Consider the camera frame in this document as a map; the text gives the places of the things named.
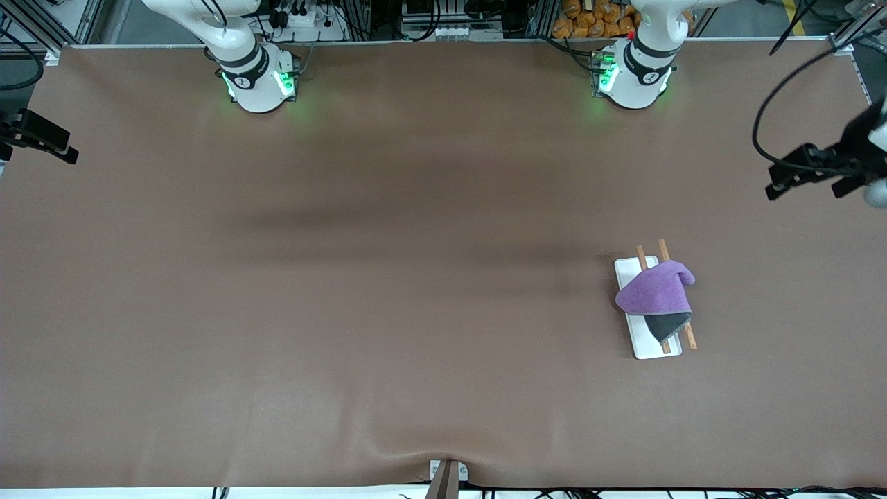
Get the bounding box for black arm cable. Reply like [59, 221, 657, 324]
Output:
[0, 28, 45, 91]
[753, 0, 887, 175]

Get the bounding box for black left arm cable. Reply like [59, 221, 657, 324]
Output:
[753, 0, 887, 175]

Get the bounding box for orange snack packets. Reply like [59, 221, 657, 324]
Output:
[552, 0, 642, 40]

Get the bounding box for white power strip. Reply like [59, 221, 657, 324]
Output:
[267, 0, 349, 42]

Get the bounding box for aluminium frame profile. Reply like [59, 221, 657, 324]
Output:
[828, 0, 887, 56]
[0, 0, 106, 58]

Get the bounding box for white rack with wooden rods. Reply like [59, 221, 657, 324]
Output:
[614, 238, 698, 360]

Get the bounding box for brown table cover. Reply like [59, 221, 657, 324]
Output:
[0, 38, 887, 489]

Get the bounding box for purple towel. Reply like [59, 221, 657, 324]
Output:
[615, 261, 696, 344]

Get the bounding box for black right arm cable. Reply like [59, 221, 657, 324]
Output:
[0, 28, 45, 91]

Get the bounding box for metal mounting bracket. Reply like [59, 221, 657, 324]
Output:
[429, 459, 469, 483]

